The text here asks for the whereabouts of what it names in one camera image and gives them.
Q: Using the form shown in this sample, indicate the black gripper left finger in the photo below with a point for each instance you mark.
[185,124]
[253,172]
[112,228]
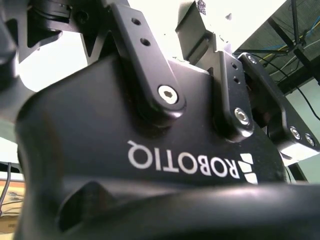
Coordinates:
[145,55]

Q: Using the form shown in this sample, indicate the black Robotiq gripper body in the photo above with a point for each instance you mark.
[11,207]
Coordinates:
[87,125]

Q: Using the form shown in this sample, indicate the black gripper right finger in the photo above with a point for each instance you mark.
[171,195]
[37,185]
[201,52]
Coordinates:
[232,100]

